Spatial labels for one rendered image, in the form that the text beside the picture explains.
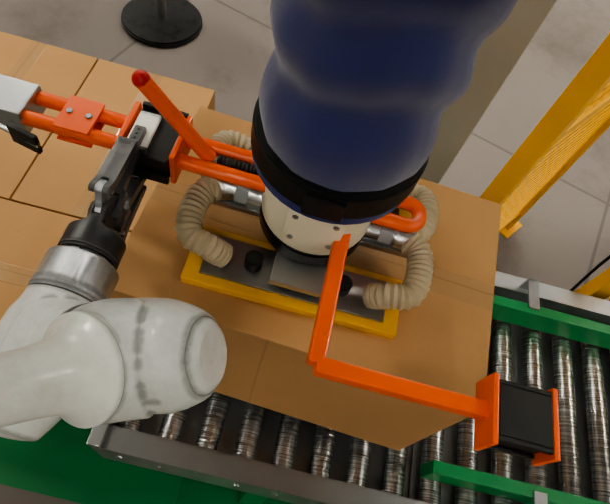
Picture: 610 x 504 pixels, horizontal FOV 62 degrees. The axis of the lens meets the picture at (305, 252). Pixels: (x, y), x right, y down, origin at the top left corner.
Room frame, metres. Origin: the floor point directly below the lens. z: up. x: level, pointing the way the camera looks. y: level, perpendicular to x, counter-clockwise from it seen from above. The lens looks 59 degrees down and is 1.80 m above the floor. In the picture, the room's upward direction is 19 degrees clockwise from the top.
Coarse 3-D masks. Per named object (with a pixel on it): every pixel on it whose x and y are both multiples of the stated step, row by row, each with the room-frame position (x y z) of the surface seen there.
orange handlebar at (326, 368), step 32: (64, 128) 0.41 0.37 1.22; (96, 128) 0.45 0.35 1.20; (192, 160) 0.43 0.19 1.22; (384, 224) 0.44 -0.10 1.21; (416, 224) 0.46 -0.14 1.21; (320, 320) 0.26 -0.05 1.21; (320, 352) 0.22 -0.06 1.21; (352, 384) 0.20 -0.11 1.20; (384, 384) 0.21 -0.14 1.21; (416, 384) 0.22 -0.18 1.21; (480, 416) 0.21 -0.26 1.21
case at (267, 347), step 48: (432, 192) 0.64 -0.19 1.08; (144, 240) 0.36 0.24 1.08; (432, 240) 0.54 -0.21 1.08; (480, 240) 0.57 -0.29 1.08; (144, 288) 0.28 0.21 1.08; (192, 288) 0.31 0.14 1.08; (432, 288) 0.45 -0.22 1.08; (480, 288) 0.48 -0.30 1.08; (240, 336) 0.27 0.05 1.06; (288, 336) 0.28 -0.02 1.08; (336, 336) 0.31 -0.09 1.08; (432, 336) 0.36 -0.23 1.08; (480, 336) 0.39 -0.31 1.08; (240, 384) 0.27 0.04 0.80; (288, 384) 0.27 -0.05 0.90; (336, 384) 0.27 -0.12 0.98; (432, 384) 0.29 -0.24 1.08; (384, 432) 0.27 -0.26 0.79; (432, 432) 0.27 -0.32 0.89
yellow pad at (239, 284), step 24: (240, 240) 0.40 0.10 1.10; (192, 264) 0.34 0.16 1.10; (240, 264) 0.36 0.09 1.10; (264, 264) 0.37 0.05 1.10; (216, 288) 0.31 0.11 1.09; (240, 288) 0.33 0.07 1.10; (264, 288) 0.34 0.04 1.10; (360, 288) 0.39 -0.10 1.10; (312, 312) 0.33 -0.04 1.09; (336, 312) 0.34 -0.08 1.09; (360, 312) 0.35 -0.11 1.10; (384, 312) 0.36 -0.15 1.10; (384, 336) 0.33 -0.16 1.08
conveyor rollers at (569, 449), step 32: (224, 416) 0.25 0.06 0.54; (256, 416) 0.27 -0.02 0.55; (288, 416) 0.30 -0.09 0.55; (256, 448) 0.21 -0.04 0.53; (288, 448) 0.23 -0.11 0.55; (320, 448) 0.25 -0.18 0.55; (352, 448) 0.28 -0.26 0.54; (576, 448) 0.45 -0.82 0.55; (608, 448) 0.48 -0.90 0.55; (352, 480) 0.21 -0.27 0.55; (384, 480) 0.23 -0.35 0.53; (544, 480) 0.35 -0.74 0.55; (576, 480) 0.38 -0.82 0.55; (608, 480) 0.40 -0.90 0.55
